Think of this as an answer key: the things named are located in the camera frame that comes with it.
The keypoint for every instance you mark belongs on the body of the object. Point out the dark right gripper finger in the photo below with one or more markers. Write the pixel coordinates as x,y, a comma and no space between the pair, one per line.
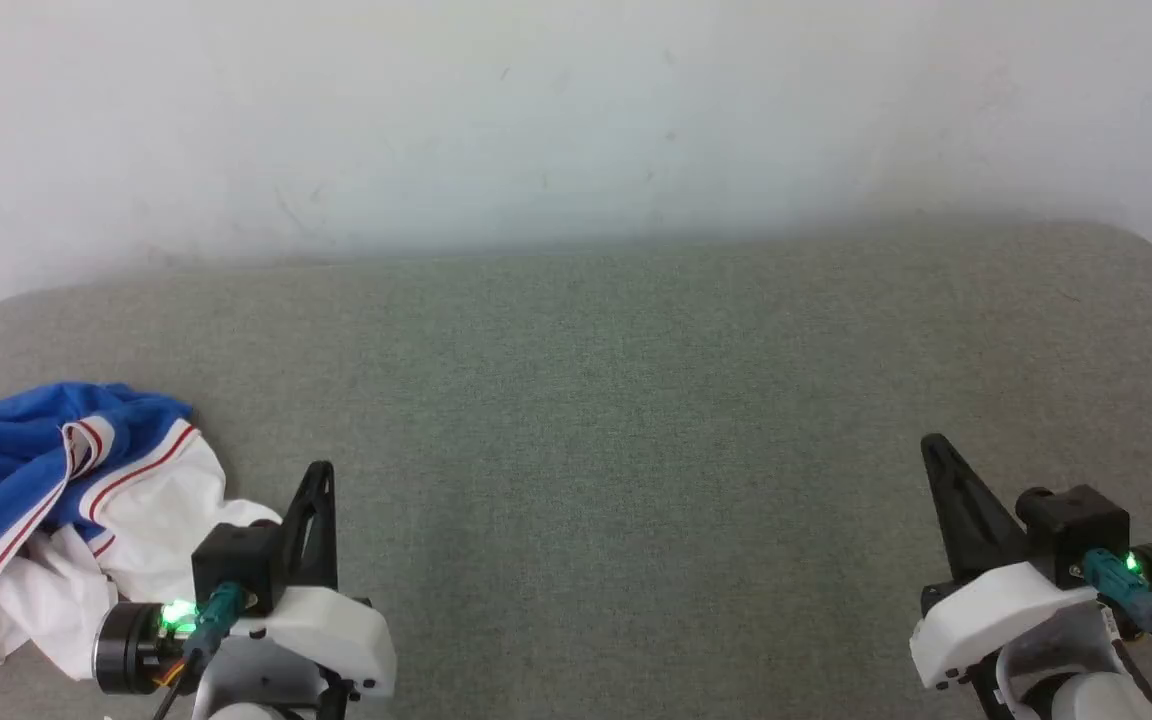
971,530

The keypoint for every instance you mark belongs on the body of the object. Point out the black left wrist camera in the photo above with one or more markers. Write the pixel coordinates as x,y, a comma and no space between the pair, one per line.
236,560

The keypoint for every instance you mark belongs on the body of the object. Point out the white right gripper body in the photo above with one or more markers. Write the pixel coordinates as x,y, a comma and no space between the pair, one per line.
986,610

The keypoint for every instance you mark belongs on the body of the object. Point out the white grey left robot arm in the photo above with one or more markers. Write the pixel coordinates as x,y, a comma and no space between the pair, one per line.
126,650

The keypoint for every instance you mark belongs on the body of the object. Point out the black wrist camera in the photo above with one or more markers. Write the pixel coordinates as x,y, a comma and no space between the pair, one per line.
236,560
1076,530

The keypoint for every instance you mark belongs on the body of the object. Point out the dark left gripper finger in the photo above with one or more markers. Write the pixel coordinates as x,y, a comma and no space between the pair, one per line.
322,562

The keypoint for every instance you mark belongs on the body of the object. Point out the blue white Lakers jersey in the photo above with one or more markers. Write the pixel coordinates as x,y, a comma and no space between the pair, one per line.
6,450

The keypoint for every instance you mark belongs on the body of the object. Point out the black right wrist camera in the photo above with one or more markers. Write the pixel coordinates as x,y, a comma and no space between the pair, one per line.
1076,530

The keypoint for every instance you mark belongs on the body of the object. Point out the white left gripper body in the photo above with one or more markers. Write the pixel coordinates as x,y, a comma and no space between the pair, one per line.
336,630

